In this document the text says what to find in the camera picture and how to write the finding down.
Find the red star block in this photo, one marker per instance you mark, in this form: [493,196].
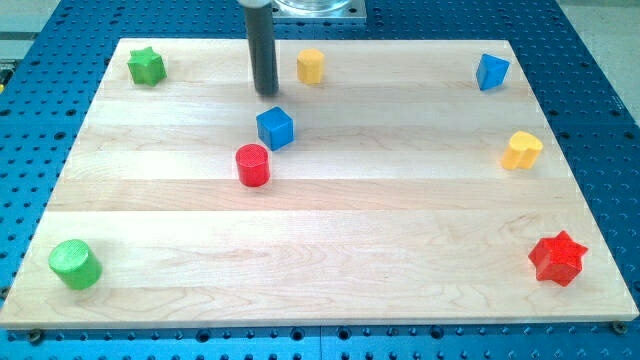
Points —
[557,259]

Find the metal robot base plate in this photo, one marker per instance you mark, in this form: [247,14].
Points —
[339,10]

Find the yellow hexagon block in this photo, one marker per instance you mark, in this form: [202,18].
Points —
[310,66]

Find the yellow heart block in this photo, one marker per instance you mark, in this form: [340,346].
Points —
[522,151]

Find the light wooden board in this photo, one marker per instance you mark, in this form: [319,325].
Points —
[389,207]

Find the left black board screw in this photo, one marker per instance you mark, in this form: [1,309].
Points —
[34,336]

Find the blue cube block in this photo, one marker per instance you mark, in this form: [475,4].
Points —
[275,128]

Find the black board screw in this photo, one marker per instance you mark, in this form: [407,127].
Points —
[34,336]
[619,328]

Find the right black board screw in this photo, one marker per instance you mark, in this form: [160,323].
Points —
[619,328]

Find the red cylinder block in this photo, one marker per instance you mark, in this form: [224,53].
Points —
[252,162]

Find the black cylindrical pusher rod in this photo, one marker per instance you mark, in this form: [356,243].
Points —
[261,39]

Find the blue triangular prism block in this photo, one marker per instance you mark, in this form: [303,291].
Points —
[491,72]

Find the green cylinder block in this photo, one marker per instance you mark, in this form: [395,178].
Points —
[75,264]

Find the green star block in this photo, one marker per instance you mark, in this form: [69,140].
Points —
[146,67]

